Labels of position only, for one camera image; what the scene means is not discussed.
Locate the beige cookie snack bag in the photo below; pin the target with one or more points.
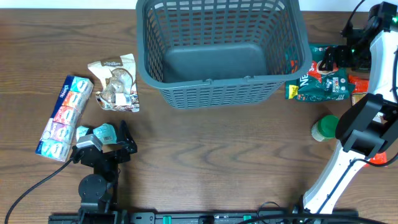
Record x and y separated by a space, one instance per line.
117 76

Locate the green Nescafe coffee bag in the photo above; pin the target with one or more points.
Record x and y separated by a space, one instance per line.
317 85

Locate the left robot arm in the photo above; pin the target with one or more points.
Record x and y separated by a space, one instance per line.
98 190

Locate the green lid spice jar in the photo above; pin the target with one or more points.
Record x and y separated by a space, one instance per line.
324 129

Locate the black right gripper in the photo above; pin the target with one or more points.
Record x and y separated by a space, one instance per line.
339 56

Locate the grey plastic shopping basket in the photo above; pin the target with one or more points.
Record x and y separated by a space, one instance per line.
207 53

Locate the Kleenex tissue multipack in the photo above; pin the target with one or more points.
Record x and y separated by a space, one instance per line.
56 138

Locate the orange spaghetti pasta packet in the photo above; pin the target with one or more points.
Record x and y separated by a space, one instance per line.
360 90

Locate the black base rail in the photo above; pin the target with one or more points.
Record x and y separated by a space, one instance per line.
152 217

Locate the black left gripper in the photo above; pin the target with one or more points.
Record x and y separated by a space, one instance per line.
109 149

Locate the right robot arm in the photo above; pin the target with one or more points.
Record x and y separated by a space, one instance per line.
369 127

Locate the teal small wrapped packet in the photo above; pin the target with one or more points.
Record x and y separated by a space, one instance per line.
105 133

